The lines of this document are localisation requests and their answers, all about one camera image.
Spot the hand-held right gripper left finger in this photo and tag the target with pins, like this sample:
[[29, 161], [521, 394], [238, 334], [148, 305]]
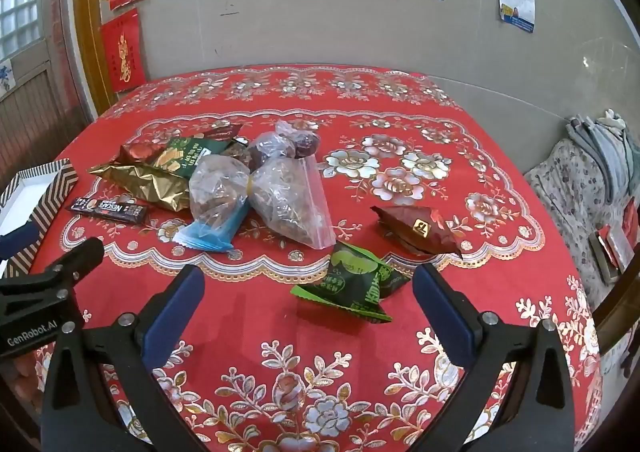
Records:
[[185, 297]]

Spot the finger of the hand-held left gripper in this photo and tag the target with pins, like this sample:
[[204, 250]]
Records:
[[80, 262], [17, 242]]

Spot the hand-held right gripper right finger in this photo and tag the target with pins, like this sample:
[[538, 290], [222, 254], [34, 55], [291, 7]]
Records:
[[440, 312]]

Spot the black coffee stick packet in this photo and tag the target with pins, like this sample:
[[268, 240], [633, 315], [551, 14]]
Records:
[[107, 209]]

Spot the striped white gift box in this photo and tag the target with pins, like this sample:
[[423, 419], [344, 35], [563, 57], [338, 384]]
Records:
[[55, 192]]

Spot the large red foil packet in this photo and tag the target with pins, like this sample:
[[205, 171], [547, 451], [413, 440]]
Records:
[[415, 229]]

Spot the green triangular snack packet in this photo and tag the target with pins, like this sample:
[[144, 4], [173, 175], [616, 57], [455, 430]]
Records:
[[350, 282]]

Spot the gold foil snack packet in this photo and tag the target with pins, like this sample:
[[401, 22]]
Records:
[[150, 184]]

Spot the clear bag with blue end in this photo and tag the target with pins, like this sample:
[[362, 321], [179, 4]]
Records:
[[215, 192]]

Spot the small red foil packet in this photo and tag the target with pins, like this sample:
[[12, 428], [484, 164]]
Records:
[[142, 152]]

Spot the clear zip bag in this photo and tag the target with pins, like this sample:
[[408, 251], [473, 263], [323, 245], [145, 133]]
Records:
[[290, 202]]

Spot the green-edged biscuit packet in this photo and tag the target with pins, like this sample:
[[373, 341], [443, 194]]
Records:
[[185, 154]]

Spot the dark red stick packet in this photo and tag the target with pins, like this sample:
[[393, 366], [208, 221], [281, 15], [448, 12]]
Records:
[[222, 132]]

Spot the clear bag of red dates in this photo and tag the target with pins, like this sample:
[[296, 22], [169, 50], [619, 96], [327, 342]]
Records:
[[302, 142]]

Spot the red floral tablecloth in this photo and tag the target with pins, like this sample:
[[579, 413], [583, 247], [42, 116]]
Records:
[[250, 312]]

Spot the corrugated metal door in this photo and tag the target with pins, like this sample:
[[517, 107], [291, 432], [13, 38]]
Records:
[[40, 122]]

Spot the blue white door sticker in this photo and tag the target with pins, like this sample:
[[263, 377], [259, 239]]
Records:
[[5, 79]]

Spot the floral quilt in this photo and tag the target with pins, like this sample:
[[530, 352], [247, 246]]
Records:
[[560, 197]]

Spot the brown wooden furniture edge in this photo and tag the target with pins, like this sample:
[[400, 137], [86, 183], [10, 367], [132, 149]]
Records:
[[617, 317]]

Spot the red flat box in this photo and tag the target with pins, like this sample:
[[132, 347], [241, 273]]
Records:
[[612, 252]]

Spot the red poster with gold figure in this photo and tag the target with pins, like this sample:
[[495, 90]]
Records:
[[122, 52]]

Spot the grey folded clothes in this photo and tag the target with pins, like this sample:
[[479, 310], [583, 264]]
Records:
[[600, 157]]

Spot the wooden door frame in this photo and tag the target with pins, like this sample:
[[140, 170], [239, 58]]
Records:
[[87, 32]]

